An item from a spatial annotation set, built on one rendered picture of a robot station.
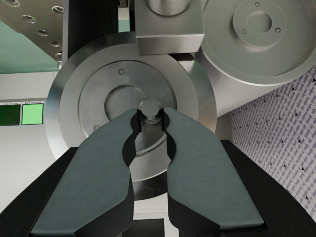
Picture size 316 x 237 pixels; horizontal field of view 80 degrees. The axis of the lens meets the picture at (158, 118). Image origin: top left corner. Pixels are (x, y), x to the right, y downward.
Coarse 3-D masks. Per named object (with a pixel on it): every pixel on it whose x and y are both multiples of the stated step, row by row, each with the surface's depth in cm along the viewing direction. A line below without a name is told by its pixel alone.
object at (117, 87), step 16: (112, 64) 15; (128, 64) 15; (144, 64) 15; (96, 80) 15; (112, 80) 15; (128, 80) 15; (144, 80) 14; (160, 80) 14; (80, 96) 14; (96, 96) 14; (112, 96) 15; (128, 96) 14; (144, 96) 15; (160, 96) 14; (80, 112) 14; (96, 112) 14; (112, 112) 15; (96, 128) 14; (144, 128) 14; (160, 128) 14; (144, 144) 14
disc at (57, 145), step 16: (128, 32) 17; (80, 48) 17; (96, 48) 17; (64, 64) 17; (192, 64) 17; (64, 80) 17; (192, 80) 17; (208, 80) 17; (48, 96) 16; (208, 96) 16; (48, 112) 16; (208, 112) 16; (48, 128) 16; (64, 144) 16; (160, 144) 16; (160, 176) 15; (144, 192) 15; (160, 192) 15
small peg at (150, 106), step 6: (144, 102) 11; (150, 102) 11; (156, 102) 11; (144, 108) 11; (150, 108) 11; (156, 108) 11; (144, 114) 11; (150, 114) 11; (156, 114) 11; (144, 120) 14; (150, 120) 12; (156, 120) 12
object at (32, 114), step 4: (36, 104) 49; (40, 104) 49; (24, 108) 49; (28, 108) 49; (32, 108) 49; (36, 108) 49; (40, 108) 49; (24, 112) 49; (28, 112) 49; (32, 112) 49; (36, 112) 49; (40, 112) 49; (24, 116) 49; (28, 116) 49; (32, 116) 49; (36, 116) 49; (40, 116) 49; (24, 120) 49; (28, 120) 49; (32, 120) 49; (36, 120) 49; (40, 120) 49
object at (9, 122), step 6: (0, 108) 49; (6, 108) 49; (12, 108) 49; (18, 108) 49; (0, 114) 49; (6, 114) 49; (12, 114) 49; (18, 114) 49; (0, 120) 49; (6, 120) 49; (12, 120) 49; (18, 120) 49
